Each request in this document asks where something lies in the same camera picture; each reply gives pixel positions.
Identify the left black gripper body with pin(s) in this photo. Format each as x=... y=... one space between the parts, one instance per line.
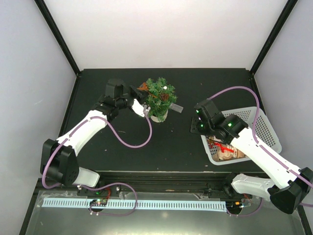
x=137 y=94

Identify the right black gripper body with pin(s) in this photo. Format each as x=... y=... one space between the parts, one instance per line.
x=201 y=129

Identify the orange ribbon bow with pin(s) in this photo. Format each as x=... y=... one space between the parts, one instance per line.
x=145 y=89

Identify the small green christmas tree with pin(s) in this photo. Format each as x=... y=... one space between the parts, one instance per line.
x=158 y=112

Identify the brown pinecone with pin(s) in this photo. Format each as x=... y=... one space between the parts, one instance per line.
x=164 y=97

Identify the white bulb string lights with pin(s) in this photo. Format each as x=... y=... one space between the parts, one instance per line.
x=176 y=107

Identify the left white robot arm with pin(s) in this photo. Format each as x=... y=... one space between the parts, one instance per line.
x=59 y=164

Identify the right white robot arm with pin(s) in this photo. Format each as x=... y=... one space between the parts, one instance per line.
x=287 y=184

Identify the white perforated plastic basket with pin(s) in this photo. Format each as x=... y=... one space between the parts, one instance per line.
x=263 y=129

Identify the right small circuit board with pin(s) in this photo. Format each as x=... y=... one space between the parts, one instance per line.
x=231 y=205

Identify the small circuit board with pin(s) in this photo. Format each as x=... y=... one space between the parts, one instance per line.
x=231 y=205
x=98 y=203

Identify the left small circuit board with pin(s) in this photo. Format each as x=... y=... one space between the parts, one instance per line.
x=98 y=203

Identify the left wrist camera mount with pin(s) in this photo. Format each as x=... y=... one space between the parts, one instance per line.
x=139 y=109

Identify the left black frame post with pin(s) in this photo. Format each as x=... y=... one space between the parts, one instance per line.
x=45 y=12

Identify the black frame post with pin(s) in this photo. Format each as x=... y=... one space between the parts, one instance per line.
x=281 y=20
x=45 y=12

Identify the white slotted cable duct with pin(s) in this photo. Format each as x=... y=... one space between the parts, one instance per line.
x=81 y=203

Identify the right black frame post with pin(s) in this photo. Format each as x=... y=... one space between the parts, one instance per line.
x=281 y=20

